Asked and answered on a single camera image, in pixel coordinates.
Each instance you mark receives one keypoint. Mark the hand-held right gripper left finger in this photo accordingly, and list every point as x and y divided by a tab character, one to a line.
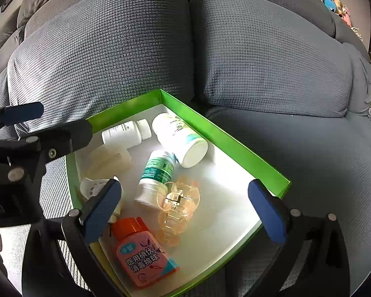
100	210

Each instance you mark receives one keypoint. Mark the green cardboard box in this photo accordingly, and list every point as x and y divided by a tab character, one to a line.
222	210

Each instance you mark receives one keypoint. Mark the white bottle with green label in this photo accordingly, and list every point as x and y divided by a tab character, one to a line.
156	173

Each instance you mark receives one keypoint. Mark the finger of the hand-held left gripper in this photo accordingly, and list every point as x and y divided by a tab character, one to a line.
21	113
65	136

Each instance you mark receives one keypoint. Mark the clear amber hair claw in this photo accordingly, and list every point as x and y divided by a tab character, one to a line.
173	204

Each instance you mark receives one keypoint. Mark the small white pill bottle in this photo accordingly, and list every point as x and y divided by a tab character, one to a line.
120	134

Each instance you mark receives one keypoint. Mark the grey sofa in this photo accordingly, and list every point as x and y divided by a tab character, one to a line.
312	176

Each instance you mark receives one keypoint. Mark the grey sofa back cushion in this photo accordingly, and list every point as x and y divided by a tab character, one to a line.
102	52
272	52

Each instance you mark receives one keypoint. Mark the orange plastic bottle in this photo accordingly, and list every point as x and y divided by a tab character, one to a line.
142	260

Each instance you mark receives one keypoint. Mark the translucent white hair claw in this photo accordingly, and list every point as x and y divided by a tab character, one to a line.
111	159

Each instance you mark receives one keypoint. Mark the large white pill bottle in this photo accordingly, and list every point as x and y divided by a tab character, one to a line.
179	139

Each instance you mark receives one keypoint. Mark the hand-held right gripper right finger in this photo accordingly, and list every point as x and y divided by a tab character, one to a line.
266	213

